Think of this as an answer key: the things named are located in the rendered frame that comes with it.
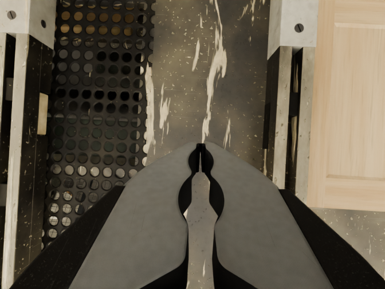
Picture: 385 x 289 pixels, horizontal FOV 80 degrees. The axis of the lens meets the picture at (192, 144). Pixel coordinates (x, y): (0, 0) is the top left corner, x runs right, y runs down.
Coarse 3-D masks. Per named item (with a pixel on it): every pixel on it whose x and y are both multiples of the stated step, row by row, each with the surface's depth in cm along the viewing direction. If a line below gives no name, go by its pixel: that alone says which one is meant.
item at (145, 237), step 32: (160, 160) 10; (192, 160) 11; (128, 192) 8; (160, 192) 8; (128, 224) 7; (160, 224) 7; (96, 256) 6; (128, 256) 6; (160, 256) 6; (96, 288) 5; (128, 288) 5; (160, 288) 6
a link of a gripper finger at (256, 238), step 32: (224, 160) 10; (224, 192) 8; (256, 192) 8; (224, 224) 7; (256, 224) 7; (288, 224) 7; (224, 256) 6; (256, 256) 6; (288, 256) 6; (224, 288) 6; (256, 288) 5; (288, 288) 5; (320, 288) 5
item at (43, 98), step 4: (40, 96) 44; (44, 96) 45; (40, 100) 44; (44, 100) 45; (40, 104) 44; (44, 104) 45; (40, 108) 44; (44, 108) 45; (40, 112) 44; (44, 112) 45; (40, 116) 44; (44, 116) 45; (40, 120) 44; (44, 120) 46; (40, 124) 44; (44, 124) 46; (40, 128) 45; (44, 128) 46; (40, 132) 45; (44, 132) 46
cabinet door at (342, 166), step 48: (336, 0) 44; (384, 0) 44; (336, 48) 44; (384, 48) 44; (336, 96) 44; (384, 96) 44; (336, 144) 44; (384, 144) 44; (336, 192) 44; (384, 192) 43
